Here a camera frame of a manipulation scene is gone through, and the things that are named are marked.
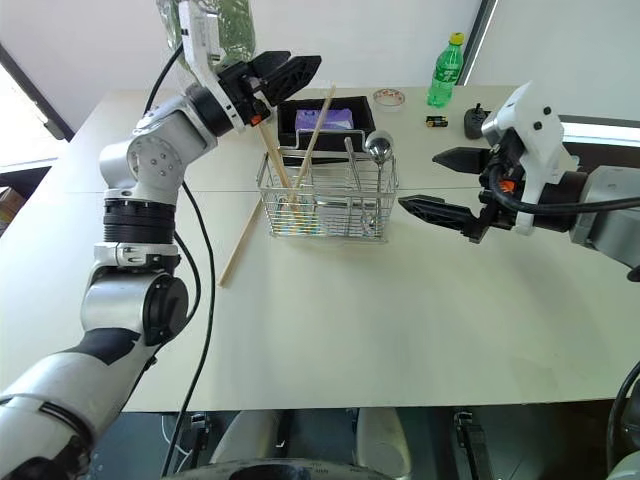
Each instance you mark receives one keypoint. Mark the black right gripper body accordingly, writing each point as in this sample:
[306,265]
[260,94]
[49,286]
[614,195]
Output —
[492,220]

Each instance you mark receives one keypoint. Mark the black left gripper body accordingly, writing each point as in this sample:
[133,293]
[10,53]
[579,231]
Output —
[245,97]

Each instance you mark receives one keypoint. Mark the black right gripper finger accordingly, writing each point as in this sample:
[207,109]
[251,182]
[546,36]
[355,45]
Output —
[435,210]
[457,160]

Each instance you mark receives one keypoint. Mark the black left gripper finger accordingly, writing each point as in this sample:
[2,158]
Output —
[272,62]
[297,75]

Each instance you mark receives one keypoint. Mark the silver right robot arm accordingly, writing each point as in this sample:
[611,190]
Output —
[610,220]

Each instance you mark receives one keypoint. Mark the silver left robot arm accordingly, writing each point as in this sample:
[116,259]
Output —
[150,165]

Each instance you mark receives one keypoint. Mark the metal spoon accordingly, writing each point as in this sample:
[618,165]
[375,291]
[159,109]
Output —
[380,146]

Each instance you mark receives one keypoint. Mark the black power adapter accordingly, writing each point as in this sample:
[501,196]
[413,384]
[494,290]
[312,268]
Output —
[472,122]

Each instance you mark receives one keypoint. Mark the black and yellow battery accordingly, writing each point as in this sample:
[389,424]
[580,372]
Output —
[437,121]

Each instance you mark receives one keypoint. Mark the clear bag with green contents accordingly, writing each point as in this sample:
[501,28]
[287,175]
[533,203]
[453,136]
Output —
[235,25]

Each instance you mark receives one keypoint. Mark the purple packet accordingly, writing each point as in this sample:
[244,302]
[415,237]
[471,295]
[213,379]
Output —
[340,117]

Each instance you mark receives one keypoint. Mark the wooden chopstick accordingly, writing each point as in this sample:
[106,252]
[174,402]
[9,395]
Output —
[277,160]
[240,245]
[315,135]

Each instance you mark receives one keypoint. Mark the black rectangular tray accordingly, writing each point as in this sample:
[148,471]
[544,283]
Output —
[367,117]

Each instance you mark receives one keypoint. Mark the green plastic soda bottle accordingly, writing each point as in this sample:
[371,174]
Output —
[444,75]

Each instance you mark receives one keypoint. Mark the small round tape roll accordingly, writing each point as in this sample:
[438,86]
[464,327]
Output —
[388,98]

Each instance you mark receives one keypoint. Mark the flat metal cutlery piece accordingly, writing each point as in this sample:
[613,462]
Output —
[354,160]

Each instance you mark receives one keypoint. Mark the white rounded shell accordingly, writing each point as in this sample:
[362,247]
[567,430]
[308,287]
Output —
[382,440]
[247,435]

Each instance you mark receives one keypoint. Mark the brown cardboard box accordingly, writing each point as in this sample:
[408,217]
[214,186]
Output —
[9,205]

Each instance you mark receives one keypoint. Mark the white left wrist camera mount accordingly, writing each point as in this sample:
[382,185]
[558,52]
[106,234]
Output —
[200,30]

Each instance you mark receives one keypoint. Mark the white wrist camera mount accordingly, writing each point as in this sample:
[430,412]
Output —
[530,125]
[200,30]

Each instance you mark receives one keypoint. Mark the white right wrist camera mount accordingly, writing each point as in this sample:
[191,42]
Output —
[530,125]

